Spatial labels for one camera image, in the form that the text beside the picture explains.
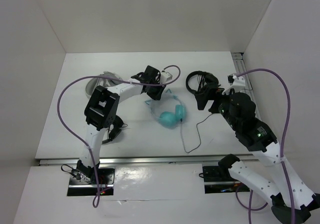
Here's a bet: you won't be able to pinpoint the white grey gaming headset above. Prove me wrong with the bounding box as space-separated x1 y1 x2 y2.
85 71 122 99

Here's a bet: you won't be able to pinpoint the purple cable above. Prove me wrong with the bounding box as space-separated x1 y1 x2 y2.
232 68 297 224
57 65 181 209

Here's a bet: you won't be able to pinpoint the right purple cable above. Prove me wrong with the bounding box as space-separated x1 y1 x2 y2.
232 68 297 224

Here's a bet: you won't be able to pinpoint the teal cat-ear headphones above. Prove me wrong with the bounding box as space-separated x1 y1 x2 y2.
144 88 187 129

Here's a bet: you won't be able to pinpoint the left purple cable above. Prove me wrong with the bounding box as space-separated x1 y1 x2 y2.
57 65 181 209

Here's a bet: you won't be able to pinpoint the aluminium side rail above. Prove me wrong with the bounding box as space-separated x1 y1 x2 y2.
231 52 262 117

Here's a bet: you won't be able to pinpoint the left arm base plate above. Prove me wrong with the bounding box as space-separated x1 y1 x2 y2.
66 168 115 197

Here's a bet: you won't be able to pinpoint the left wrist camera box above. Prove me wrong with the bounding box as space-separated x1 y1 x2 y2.
160 71 173 84

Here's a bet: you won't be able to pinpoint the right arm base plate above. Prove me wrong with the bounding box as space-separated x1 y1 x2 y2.
198 165 250 194

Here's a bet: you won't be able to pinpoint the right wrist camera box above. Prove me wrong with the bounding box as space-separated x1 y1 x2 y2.
222 73 246 95

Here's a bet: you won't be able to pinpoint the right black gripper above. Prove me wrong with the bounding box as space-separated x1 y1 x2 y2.
194 84 240 130

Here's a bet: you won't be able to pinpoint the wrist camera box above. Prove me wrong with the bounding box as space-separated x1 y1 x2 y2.
222 73 246 95
160 71 173 84

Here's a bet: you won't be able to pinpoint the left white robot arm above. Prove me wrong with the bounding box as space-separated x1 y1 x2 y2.
56 65 173 184

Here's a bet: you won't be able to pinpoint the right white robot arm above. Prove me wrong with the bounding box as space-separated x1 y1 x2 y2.
195 88 320 224

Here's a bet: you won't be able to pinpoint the small black grey headphones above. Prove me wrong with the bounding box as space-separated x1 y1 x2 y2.
102 115 128 145

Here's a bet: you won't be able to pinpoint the aluminium front rail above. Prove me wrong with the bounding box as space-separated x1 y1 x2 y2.
38 153 256 167

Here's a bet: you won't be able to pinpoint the black over-ear headphones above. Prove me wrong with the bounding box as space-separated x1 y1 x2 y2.
185 70 220 95

